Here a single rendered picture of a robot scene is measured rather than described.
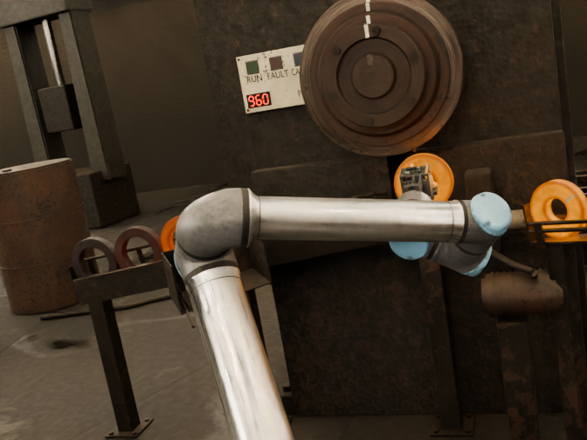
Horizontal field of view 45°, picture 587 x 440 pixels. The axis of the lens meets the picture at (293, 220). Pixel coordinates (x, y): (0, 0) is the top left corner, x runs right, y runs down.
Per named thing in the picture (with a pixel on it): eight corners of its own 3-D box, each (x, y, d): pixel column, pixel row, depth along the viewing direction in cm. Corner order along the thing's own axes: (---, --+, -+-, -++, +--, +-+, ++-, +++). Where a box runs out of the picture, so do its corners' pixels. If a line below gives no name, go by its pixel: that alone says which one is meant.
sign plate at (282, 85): (248, 113, 233) (238, 57, 230) (324, 100, 225) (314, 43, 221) (245, 113, 231) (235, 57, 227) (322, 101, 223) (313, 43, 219)
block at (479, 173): (473, 245, 217) (464, 168, 212) (500, 244, 214) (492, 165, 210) (472, 256, 207) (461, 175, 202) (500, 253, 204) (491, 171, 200)
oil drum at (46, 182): (47, 287, 502) (16, 162, 484) (120, 281, 483) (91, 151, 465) (-11, 318, 447) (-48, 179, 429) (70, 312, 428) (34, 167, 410)
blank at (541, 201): (562, 247, 189) (555, 250, 187) (526, 201, 194) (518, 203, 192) (603, 214, 177) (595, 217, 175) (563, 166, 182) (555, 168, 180)
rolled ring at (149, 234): (150, 221, 238) (155, 219, 241) (106, 235, 244) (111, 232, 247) (169, 272, 241) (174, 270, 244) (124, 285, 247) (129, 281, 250)
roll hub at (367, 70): (335, 132, 207) (320, 33, 201) (432, 118, 198) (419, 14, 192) (331, 134, 201) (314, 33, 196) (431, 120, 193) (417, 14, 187)
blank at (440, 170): (388, 161, 191) (386, 162, 188) (445, 145, 186) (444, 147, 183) (403, 216, 193) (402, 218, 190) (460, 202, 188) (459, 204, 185)
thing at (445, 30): (319, 162, 221) (293, 7, 212) (474, 141, 206) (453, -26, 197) (313, 166, 215) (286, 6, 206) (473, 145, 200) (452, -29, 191)
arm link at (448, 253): (492, 264, 151) (438, 243, 152) (471, 286, 161) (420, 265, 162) (500, 229, 156) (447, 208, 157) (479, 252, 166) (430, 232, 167)
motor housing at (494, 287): (502, 436, 214) (481, 266, 204) (580, 436, 208) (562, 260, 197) (501, 460, 202) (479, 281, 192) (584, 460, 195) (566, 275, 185)
